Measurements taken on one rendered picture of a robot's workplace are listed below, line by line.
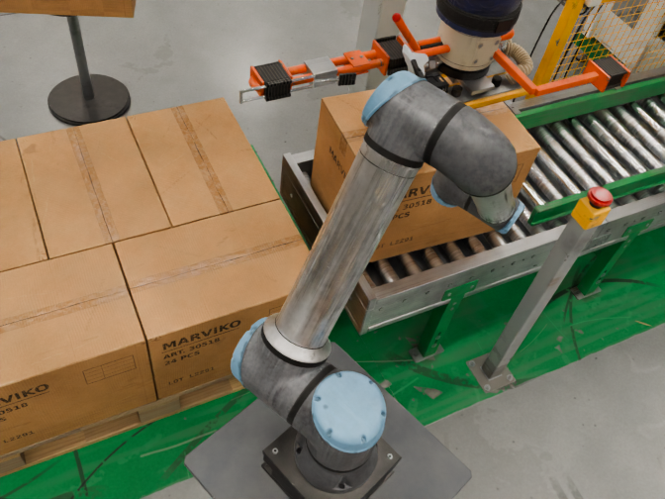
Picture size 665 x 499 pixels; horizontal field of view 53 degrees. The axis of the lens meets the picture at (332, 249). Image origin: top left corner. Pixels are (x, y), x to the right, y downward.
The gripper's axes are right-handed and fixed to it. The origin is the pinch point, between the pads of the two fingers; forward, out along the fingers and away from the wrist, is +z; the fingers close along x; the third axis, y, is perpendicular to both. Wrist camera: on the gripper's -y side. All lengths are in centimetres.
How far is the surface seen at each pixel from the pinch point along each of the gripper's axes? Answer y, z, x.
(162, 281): -66, 8, -72
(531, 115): 96, 27, -63
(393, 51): 1.6, 4.7, 1.9
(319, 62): -19.5, 6.5, 1.7
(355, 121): 1.8, 16.4, -31.3
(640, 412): 95, -82, -126
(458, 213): 30, -12, -56
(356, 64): -10.4, 3.0, 1.5
